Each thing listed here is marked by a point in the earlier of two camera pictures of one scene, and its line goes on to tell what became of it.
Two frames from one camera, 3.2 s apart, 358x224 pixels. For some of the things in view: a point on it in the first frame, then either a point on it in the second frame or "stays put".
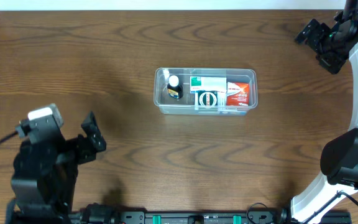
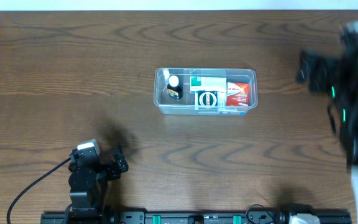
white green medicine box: [208, 83] stays put
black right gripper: [319, 43] -> [317, 71]
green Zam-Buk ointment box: [207, 98] stays put
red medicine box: [237, 94] stays put
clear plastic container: [206, 91] stays put
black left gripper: [81, 146] -> [114, 166]
